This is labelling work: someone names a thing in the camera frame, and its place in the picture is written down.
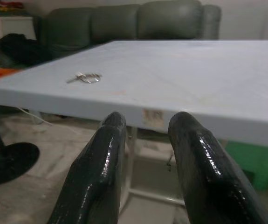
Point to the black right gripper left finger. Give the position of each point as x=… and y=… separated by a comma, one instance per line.
x=94, y=182

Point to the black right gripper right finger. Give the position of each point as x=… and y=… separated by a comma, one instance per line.
x=208, y=182

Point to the green plastic stool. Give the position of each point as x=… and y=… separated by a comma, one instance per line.
x=252, y=163

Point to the light blue table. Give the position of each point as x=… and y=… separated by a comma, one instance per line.
x=171, y=81

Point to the orange flat item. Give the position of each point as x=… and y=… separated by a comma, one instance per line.
x=1, y=73

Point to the black cloth heap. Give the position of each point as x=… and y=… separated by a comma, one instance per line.
x=24, y=51

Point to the green leather sofa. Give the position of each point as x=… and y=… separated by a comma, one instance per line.
x=115, y=25

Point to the white cabinet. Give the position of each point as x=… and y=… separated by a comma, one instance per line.
x=15, y=25

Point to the white metal table frame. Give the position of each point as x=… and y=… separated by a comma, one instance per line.
x=131, y=163

